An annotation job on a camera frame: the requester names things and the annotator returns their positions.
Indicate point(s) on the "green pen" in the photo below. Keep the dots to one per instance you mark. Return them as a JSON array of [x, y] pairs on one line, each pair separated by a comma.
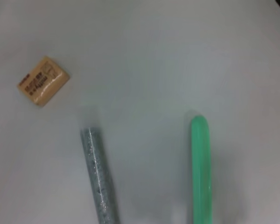
[[201, 168]]

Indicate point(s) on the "tan eraser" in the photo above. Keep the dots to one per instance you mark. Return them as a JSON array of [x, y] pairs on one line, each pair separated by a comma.
[[43, 81]]

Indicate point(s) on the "silver glitter marker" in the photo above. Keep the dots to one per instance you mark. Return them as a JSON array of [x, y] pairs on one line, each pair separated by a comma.
[[100, 182]]

